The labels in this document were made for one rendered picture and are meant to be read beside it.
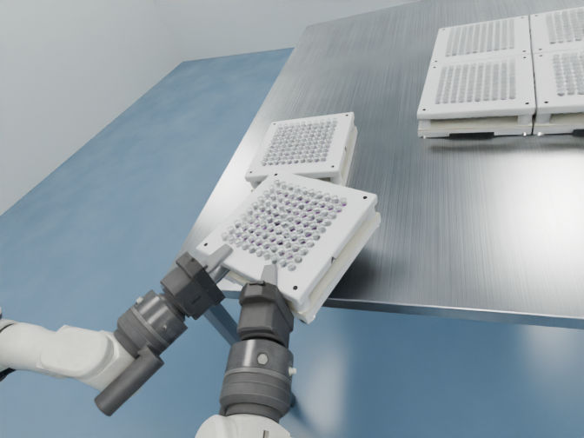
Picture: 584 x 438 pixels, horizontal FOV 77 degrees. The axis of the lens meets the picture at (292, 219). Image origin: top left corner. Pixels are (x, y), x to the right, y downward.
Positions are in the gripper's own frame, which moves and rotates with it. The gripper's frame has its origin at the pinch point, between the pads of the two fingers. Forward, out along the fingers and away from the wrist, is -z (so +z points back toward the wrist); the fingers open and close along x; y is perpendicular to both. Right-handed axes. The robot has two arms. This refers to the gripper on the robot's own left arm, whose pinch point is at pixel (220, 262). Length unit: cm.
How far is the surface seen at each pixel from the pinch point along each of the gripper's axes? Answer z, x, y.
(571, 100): -73, 6, 29
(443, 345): -51, 102, 13
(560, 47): -96, 6, 19
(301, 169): -30.7, 6.0, -11.0
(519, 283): -31, 13, 38
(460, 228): -37.0, 13.1, 24.3
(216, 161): -84, 102, -195
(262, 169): -26.1, 6.0, -21.1
